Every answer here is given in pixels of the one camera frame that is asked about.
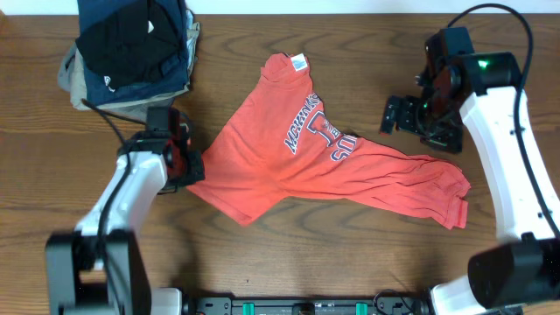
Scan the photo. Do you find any grey khaki folded garment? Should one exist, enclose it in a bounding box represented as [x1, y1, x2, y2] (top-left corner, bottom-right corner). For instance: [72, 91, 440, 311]
[58, 10, 200, 121]

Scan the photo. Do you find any black folded garment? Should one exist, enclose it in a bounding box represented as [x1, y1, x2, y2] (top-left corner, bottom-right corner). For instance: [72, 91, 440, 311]
[75, 0, 180, 90]

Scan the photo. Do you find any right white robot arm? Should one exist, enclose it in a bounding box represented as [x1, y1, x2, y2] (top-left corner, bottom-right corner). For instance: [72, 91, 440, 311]
[381, 48, 559, 314]

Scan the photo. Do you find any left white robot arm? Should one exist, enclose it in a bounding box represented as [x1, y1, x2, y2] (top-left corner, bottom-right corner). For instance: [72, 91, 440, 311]
[45, 119, 203, 314]

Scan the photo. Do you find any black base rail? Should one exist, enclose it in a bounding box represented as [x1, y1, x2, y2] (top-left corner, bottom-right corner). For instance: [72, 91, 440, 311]
[182, 294, 431, 315]

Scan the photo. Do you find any navy blue folded garment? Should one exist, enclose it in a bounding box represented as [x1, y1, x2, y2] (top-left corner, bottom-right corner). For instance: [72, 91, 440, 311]
[78, 0, 187, 102]

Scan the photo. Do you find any red orange t-shirt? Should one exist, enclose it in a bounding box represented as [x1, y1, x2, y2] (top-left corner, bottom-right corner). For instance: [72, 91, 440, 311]
[191, 53, 470, 229]

